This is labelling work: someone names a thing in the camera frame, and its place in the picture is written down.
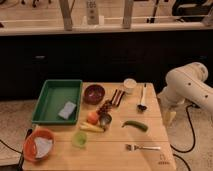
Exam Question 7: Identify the orange tomato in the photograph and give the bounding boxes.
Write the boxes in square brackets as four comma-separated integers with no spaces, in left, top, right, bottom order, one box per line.
[87,111,99,125]

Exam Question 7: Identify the green plastic tray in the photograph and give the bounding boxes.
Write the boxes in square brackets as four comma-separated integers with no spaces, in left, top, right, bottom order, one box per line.
[32,79,82,125]

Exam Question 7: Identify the dark red grapes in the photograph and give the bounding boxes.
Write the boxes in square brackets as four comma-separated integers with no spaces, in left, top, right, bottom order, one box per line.
[97,100,112,115]

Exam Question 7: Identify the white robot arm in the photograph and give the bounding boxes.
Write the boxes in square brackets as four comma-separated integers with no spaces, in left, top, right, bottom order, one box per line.
[157,62,213,126]

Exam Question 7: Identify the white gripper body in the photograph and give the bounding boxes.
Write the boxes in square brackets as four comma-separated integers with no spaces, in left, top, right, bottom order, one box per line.
[160,97,176,120]

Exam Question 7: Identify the striped bacon strips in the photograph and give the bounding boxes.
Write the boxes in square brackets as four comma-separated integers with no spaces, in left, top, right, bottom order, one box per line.
[110,89,125,107]

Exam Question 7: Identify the small white cup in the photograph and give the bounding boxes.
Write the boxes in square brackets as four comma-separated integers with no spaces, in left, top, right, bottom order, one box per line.
[123,78,137,94]

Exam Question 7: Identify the white cloth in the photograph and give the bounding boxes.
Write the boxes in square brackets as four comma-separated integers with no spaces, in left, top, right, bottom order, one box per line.
[34,137,53,158]

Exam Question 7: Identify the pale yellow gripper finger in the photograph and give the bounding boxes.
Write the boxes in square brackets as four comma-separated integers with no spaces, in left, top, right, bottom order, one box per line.
[165,111,176,126]

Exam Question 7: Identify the grey blue sponge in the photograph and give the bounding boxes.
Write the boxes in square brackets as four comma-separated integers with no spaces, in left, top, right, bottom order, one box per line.
[58,101,76,120]

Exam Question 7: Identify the orange bowl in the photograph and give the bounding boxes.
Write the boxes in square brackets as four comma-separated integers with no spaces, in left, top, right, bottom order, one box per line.
[23,129,54,163]

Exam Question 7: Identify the silver fork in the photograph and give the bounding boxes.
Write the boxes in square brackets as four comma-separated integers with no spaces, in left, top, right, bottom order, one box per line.
[125,144,161,151]

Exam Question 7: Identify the yellow corn cob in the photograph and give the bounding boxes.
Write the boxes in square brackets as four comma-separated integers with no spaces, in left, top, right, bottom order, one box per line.
[80,122,104,132]

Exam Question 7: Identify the small metal cup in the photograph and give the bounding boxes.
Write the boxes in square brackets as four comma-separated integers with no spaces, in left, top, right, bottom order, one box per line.
[99,114,112,128]

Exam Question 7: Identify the green plastic cup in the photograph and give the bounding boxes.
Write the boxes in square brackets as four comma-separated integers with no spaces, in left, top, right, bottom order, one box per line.
[72,131,87,148]

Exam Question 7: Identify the black cable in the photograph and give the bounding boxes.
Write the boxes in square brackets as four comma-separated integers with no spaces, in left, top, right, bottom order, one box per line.
[171,103,201,171]

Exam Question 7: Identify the dark red bowl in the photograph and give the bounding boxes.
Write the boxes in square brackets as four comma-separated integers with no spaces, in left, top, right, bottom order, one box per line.
[83,84,105,105]

